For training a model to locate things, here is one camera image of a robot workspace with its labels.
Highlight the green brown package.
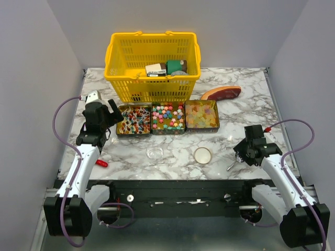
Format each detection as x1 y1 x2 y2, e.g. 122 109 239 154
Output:
166 60 187 75

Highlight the yellow plastic shopping basket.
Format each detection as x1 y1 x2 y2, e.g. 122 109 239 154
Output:
104 31 201 102

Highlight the metal scoop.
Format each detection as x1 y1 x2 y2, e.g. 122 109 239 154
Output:
226 152 244 171

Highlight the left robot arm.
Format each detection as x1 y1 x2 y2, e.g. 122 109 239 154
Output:
43 95 123 238

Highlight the tin of gummy candies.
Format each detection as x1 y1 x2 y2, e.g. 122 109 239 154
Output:
184 100 220 133

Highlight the grey pouch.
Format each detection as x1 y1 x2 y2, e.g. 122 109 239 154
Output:
171 71 188 76

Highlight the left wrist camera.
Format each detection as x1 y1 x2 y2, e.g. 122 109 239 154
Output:
85 90 102 104

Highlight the round jar lid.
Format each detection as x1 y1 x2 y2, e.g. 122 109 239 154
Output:
194 147 212 165

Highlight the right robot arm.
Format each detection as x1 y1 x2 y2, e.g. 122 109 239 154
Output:
233 124 330 250

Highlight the tin of star candies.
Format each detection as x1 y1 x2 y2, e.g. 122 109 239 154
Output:
151 101 186 135

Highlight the black flat box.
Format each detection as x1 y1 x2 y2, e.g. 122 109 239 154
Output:
147 73 166 77

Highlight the red chili pepper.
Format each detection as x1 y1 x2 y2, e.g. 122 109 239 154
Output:
95 159 108 168

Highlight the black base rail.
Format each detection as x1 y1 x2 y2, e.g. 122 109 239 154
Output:
53 178 307 219

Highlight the white brown box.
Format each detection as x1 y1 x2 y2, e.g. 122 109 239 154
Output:
145 63 167 74

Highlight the tin of lollipops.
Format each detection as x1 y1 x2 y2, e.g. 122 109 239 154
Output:
116 105 151 139

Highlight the clear glass jar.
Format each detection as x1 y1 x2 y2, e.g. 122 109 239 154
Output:
146 143 164 164

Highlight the fake meat slice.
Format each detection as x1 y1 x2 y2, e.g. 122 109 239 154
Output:
201 86 241 101

